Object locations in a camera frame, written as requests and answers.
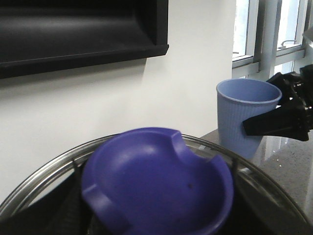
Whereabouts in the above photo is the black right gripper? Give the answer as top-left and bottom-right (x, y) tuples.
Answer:
(243, 65), (313, 141)

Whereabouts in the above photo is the white window frame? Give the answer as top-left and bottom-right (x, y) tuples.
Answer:
(232, 0), (313, 81)

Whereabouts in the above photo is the glass lid with blue knob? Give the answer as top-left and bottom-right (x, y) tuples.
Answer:
(0, 128), (313, 235)

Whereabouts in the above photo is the black range hood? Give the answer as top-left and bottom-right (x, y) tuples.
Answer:
(0, 0), (169, 79)

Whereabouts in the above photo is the light blue ribbed cup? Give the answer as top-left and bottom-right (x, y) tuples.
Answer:
(216, 78), (282, 159)

